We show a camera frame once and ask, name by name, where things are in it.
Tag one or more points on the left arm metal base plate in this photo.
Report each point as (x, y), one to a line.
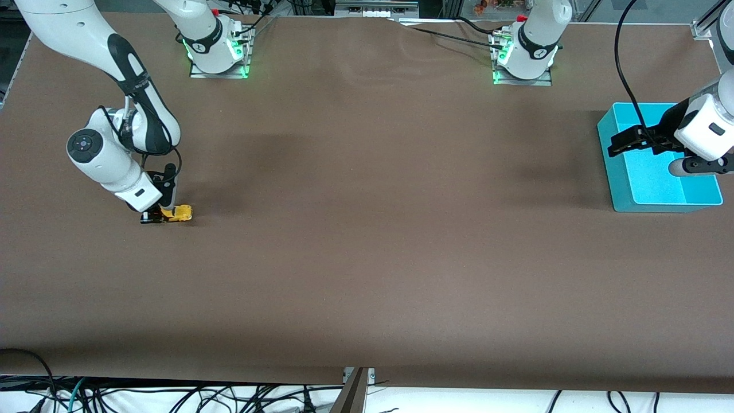
(545, 80)

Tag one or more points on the brown table mat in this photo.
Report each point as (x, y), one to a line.
(367, 258)

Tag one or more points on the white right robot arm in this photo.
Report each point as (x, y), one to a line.
(69, 28)

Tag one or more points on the white power strip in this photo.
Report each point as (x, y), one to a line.
(375, 10)

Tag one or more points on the aluminium frame corner bracket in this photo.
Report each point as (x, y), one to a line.
(708, 26)

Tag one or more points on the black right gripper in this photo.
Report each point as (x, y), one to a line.
(169, 189)

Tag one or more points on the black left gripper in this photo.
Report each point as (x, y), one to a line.
(665, 132)

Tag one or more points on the metal table leg bar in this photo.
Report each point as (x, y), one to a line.
(352, 396)

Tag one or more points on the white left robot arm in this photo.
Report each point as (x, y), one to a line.
(539, 34)

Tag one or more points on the teal plastic bin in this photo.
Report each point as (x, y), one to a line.
(654, 186)

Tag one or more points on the yellow beetle toy car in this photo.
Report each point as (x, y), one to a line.
(180, 213)

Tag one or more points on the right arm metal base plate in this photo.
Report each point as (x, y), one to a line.
(198, 73)

